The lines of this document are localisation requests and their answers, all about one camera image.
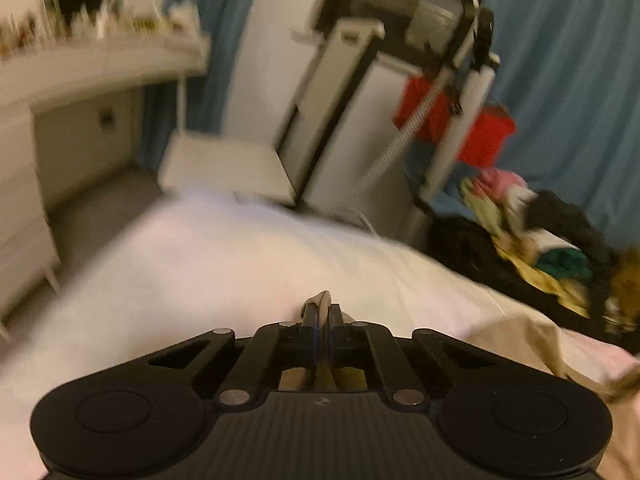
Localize white drawer unit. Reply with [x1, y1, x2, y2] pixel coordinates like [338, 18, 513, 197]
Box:
[0, 105, 62, 323]

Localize row of small desk ornaments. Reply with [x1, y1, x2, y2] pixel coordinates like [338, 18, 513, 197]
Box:
[0, 0, 203, 56]

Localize red box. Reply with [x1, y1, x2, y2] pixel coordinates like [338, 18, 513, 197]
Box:
[392, 74, 517, 169]

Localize beige pants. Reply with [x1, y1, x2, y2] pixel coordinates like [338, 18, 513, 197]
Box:
[277, 289, 633, 406]

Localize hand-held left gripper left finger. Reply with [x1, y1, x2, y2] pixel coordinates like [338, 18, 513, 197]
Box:
[132, 306, 320, 409]

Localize blue curtain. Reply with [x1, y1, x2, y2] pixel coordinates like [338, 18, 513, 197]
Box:
[477, 0, 640, 243]
[142, 0, 263, 171]

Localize white bed sheet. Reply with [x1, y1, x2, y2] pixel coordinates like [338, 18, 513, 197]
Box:
[0, 187, 640, 480]

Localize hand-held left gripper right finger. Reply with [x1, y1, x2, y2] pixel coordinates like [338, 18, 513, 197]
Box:
[324, 304, 507, 408]

